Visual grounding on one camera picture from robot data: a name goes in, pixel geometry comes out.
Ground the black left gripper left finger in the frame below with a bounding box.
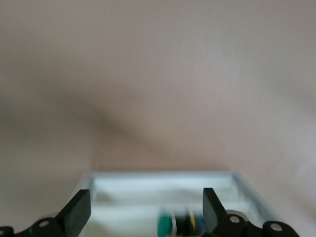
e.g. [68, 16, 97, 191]
[14, 189, 91, 237]

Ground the white plastic bin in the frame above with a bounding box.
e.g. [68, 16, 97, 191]
[74, 169, 275, 237]

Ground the green push button switch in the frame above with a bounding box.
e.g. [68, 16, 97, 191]
[157, 208, 207, 237]

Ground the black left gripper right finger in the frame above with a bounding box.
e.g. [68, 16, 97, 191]
[202, 187, 249, 237]

